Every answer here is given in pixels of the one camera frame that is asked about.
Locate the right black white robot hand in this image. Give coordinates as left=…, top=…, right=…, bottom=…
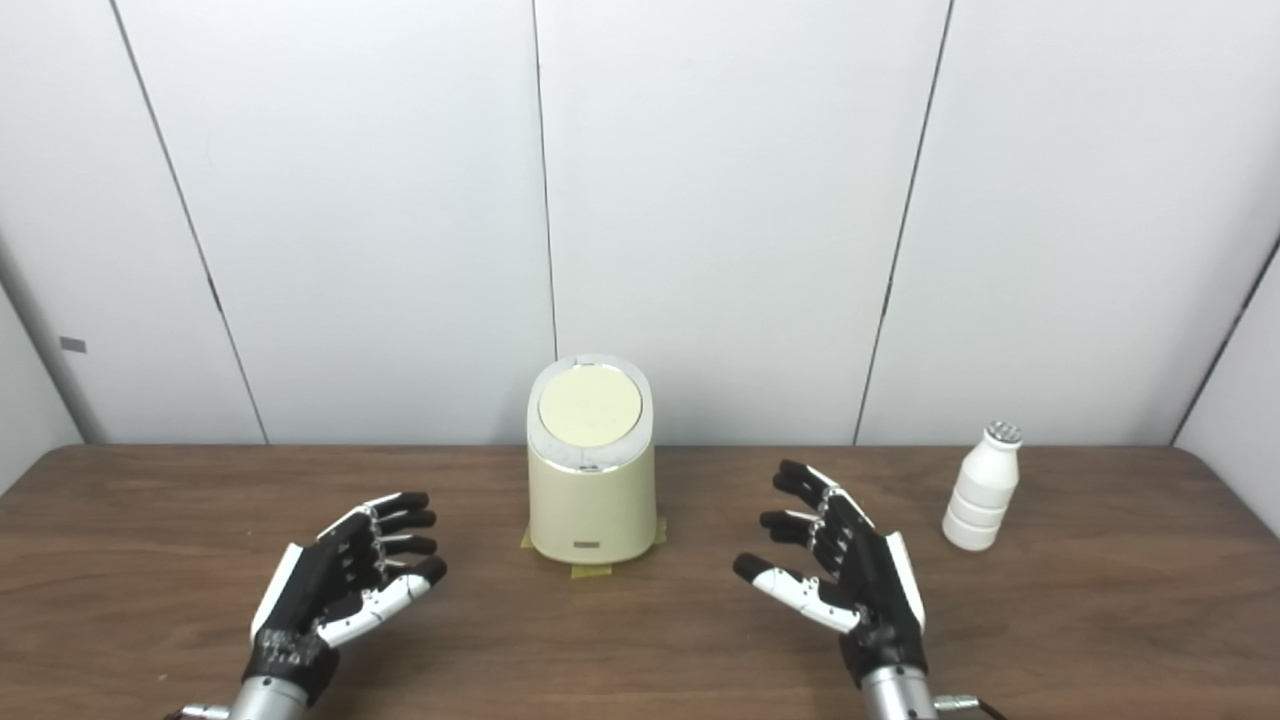
left=733, top=460, right=929, bottom=691

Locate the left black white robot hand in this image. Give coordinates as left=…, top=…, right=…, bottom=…
left=245, top=490, right=448, bottom=701

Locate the small white plastic bottle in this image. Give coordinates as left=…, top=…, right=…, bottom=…
left=942, top=421, right=1023, bottom=552

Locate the cream round bin lid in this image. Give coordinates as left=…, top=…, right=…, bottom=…
left=538, top=366, right=644, bottom=448

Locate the cream-colored bin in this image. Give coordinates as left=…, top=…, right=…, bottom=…
left=526, top=353, right=658, bottom=564

